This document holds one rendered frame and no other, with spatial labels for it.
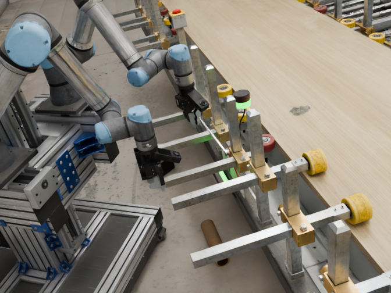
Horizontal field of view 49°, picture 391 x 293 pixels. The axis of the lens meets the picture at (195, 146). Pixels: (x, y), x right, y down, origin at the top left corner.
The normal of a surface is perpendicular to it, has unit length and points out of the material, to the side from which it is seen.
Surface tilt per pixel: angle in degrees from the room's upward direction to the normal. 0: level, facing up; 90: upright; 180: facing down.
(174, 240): 0
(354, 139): 0
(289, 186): 90
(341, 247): 90
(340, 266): 90
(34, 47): 85
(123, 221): 0
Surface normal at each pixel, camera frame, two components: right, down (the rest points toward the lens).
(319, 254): -0.17, -0.81
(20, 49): 0.30, 0.42
